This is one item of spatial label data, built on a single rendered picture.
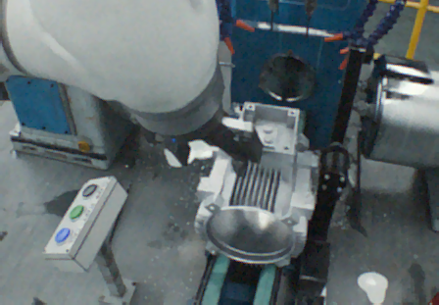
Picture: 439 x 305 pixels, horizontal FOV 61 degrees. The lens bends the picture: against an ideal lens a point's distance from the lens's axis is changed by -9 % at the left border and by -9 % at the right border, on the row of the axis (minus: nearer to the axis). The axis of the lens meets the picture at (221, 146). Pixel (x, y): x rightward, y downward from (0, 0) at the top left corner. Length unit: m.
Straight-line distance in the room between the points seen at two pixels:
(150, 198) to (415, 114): 0.66
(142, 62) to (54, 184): 0.94
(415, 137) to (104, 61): 0.74
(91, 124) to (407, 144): 0.74
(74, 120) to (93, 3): 0.88
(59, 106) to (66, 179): 0.22
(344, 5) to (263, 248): 0.66
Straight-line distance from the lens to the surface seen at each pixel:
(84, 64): 0.25
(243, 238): 0.79
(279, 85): 1.08
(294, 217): 0.65
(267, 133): 0.71
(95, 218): 0.68
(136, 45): 0.22
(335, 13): 1.11
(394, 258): 1.01
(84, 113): 1.04
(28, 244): 1.05
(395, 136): 0.89
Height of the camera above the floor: 1.59
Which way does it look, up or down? 42 degrees down
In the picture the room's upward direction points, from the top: straight up
